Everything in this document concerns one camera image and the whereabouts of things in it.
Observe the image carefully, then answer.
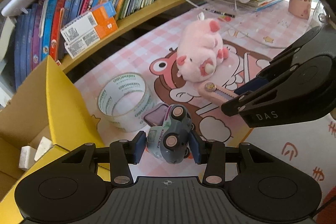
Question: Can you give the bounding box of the grey toy truck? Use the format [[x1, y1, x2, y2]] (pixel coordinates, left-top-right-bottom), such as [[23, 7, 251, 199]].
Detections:
[[146, 104, 194, 164]]

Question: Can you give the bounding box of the white power adapter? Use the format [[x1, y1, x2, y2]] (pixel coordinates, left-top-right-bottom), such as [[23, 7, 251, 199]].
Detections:
[[34, 136, 53, 161]]

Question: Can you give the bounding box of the pink utility knife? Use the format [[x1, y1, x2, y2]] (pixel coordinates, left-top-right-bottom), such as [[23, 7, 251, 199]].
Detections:
[[198, 81, 238, 106]]

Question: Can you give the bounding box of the black marker pen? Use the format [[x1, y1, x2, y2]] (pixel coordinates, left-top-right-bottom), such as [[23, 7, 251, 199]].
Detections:
[[205, 8, 236, 18]]

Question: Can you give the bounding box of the clear packing tape roll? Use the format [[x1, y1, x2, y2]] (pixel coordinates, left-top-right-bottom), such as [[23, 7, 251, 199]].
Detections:
[[97, 72, 155, 132]]

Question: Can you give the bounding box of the white foam block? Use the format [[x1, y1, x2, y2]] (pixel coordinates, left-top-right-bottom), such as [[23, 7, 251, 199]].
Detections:
[[19, 145, 37, 171]]

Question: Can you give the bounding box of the pink plush pig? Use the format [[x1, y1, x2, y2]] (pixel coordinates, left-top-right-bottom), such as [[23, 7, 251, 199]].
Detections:
[[176, 12, 229, 83]]

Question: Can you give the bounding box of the pink cartoon desk mat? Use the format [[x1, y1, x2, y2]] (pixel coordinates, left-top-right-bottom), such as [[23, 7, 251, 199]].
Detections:
[[75, 1, 335, 201]]

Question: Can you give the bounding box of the yellow cardboard box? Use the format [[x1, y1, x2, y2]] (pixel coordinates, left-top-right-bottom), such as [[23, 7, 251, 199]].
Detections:
[[1, 57, 105, 223]]

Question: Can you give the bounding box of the upper white orange box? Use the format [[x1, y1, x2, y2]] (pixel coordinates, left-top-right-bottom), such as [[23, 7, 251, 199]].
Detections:
[[60, 2, 118, 43]]

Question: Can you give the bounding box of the lower white orange box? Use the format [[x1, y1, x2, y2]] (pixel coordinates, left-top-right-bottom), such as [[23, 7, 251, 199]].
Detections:
[[64, 30, 103, 59]]

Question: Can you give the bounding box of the white orange box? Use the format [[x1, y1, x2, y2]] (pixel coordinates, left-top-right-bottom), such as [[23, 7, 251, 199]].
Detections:
[[64, 30, 103, 59], [60, 2, 118, 43]]

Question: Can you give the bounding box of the white hanging cable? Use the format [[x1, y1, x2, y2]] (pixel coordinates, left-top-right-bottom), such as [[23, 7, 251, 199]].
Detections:
[[149, 0, 292, 50]]

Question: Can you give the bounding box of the purple small card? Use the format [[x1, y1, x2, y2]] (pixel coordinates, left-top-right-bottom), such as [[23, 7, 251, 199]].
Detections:
[[141, 103, 169, 127]]

